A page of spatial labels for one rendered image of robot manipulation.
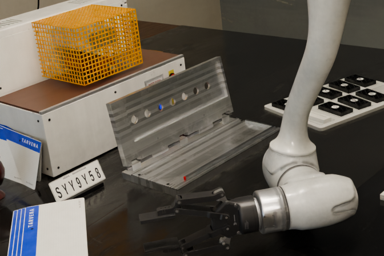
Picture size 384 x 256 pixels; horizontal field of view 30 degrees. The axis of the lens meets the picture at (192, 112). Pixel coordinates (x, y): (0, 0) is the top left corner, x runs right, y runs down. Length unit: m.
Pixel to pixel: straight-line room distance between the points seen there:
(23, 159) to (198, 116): 0.50
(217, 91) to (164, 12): 2.34
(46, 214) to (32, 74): 0.67
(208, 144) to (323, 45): 0.73
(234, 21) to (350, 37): 0.87
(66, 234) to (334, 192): 0.55
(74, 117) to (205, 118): 0.38
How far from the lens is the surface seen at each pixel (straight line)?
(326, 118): 2.12
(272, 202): 1.44
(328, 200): 1.46
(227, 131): 2.08
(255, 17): 4.66
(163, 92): 1.98
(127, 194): 1.84
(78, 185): 1.86
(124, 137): 1.87
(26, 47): 2.13
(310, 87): 1.45
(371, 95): 2.30
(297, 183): 1.47
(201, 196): 1.42
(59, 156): 1.97
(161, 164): 1.92
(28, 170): 1.97
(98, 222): 1.73
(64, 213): 1.57
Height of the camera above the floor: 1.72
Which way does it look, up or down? 21 degrees down
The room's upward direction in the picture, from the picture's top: 6 degrees counter-clockwise
